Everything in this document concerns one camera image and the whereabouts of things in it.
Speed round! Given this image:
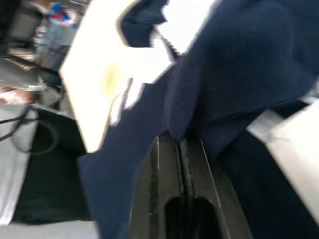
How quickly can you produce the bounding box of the person in blue clothes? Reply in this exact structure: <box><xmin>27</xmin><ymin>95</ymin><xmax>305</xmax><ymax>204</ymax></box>
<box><xmin>32</xmin><ymin>0</ymin><xmax>87</xmax><ymax>83</ymax></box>

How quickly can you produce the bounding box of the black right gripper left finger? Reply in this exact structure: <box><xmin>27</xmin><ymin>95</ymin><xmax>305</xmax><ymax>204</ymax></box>
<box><xmin>127</xmin><ymin>135</ymin><xmax>184</xmax><ymax>239</ymax></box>

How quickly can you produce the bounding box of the navy blue knit jacket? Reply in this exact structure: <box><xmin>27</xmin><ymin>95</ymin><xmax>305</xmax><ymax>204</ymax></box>
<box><xmin>77</xmin><ymin>0</ymin><xmax>319</xmax><ymax>239</ymax></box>

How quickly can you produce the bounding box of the black cable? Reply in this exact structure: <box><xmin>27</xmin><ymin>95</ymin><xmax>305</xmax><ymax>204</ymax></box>
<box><xmin>0</xmin><ymin>103</ymin><xmax>59</xmax><ymax>157</ymax></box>

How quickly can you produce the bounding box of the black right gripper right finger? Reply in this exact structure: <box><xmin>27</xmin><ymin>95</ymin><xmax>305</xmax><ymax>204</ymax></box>
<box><xmin>179</xmin><ymin>135</ymin><xmax>254</xmax><ymax>239</ymax></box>

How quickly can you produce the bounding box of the white table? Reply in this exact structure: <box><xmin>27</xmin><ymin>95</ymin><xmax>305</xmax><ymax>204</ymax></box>
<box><xmin>58</xmin><ymin>0</ymin><xmax>319</xmax><ymax>190</ymax></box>

